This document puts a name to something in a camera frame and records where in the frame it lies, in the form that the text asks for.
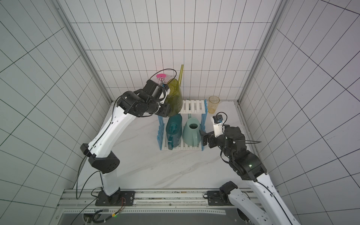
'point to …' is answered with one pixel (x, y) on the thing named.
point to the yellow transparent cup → (213, 101)
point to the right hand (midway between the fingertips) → (204, 127)
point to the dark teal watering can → (174, 127)
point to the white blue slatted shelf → (195, 106)
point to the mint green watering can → (191, 132)
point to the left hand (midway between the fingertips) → (164, 113)
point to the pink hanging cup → (161, 76)
